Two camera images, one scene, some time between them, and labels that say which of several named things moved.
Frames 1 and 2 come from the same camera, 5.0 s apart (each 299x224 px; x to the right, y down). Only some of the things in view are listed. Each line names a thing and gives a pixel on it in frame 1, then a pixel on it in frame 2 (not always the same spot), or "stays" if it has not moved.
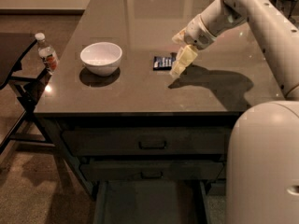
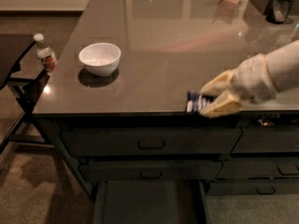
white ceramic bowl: (101, 59) stays
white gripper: (197, 32) to (253, 78)
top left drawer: (191, 141) stays
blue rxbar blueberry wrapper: (163, 63) to (195, 102)
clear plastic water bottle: (47, 54) stays
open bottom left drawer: (150, 202) stays
